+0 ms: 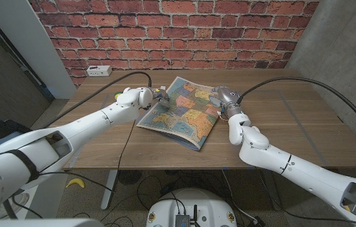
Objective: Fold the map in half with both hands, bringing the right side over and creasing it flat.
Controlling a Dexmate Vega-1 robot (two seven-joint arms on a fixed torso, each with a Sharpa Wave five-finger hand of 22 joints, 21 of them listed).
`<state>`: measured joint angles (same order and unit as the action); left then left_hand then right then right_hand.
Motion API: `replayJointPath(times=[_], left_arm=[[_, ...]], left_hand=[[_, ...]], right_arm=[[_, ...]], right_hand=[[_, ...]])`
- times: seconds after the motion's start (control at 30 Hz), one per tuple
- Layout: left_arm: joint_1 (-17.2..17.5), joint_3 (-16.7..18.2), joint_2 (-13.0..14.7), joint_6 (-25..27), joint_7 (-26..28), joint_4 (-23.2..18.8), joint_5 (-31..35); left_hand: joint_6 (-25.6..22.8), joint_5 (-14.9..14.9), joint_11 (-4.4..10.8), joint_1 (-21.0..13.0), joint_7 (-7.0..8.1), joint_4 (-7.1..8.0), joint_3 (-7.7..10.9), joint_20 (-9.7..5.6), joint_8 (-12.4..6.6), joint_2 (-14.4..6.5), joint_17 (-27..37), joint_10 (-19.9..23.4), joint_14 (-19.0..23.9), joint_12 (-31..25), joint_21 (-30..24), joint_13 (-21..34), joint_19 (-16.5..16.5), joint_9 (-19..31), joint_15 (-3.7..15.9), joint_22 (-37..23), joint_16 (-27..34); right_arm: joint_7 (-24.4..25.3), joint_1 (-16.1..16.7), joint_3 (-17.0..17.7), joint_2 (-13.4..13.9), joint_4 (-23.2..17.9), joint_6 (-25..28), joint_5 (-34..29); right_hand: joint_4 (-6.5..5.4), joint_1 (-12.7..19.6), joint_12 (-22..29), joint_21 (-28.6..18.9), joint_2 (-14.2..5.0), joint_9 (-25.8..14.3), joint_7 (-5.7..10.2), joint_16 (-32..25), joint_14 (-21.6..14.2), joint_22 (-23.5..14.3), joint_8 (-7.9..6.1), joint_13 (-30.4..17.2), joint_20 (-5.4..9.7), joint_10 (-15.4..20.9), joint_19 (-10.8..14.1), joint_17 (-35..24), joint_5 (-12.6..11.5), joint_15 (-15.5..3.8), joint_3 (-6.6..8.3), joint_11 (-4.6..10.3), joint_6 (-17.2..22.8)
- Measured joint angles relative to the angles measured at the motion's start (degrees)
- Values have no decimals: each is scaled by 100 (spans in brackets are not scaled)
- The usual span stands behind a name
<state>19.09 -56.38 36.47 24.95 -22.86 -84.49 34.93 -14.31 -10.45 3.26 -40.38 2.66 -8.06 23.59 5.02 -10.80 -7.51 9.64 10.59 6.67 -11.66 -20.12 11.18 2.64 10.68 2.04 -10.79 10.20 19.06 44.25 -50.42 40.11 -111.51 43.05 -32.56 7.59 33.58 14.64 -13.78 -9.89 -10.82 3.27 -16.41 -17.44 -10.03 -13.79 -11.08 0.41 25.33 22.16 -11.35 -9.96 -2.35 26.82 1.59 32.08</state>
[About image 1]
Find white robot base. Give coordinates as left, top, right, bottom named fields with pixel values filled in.
left=146, top=188, right=238, bottom=227

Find dark grey table leg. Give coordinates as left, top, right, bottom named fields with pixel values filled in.
left=259, top=172, right=283, bottom=211

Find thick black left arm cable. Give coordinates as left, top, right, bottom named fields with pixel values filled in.
left=40, top=71, right=153, bottom=130

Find white table leg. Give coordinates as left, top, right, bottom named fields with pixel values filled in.
left=101, top=170, right=119, bottom=211

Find colourful paper map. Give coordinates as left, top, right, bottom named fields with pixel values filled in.
left=136, top=76, right=226, bottom=151

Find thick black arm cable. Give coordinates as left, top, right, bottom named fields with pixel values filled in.
left=236, top=76, right=356, bottom=144
left=40, top=71, right=153, bottom=130

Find red brick print backdrop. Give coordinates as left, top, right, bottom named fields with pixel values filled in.
left=29, top=0, right=320, bottom=88

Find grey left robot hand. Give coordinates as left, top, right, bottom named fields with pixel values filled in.
left=151, top=86, right=171, bottom=110

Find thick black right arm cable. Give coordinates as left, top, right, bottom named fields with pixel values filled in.
left=236, top=76, right=356, bottom=144

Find white structural column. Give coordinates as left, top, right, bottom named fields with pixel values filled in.
left=0, top=0, right=78, bottom=100

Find round black floor fan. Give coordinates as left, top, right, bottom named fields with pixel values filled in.
left=117, top=170, right=143, bottom=186

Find grey electronics box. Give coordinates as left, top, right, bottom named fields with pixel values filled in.
left=175, top=214, right=191, bottom=227

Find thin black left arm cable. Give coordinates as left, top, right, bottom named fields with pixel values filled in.
left=38, top=119, right=137, bottom=193

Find white floor cable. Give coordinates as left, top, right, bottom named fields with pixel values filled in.
left=221, top=169, right=258, bottom=223

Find black floor cable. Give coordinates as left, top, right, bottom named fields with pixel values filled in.
left=136, top=175, right=187, bottom=215

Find white power strip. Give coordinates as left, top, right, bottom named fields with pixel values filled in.
left=86, top=65, right=113, bottom=78

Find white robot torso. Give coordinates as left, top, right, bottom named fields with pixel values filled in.
left=0, top=218, right=104, bottom=227

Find yellow banana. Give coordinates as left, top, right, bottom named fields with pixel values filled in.
left=66, top=178, right=86, bottom=189

